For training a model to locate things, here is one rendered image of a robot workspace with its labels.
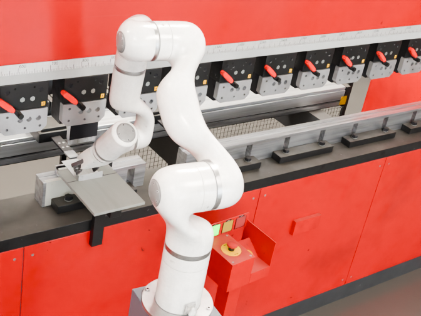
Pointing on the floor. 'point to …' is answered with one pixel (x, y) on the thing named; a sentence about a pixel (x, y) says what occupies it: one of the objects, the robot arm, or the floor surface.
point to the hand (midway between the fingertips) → (86, 167)
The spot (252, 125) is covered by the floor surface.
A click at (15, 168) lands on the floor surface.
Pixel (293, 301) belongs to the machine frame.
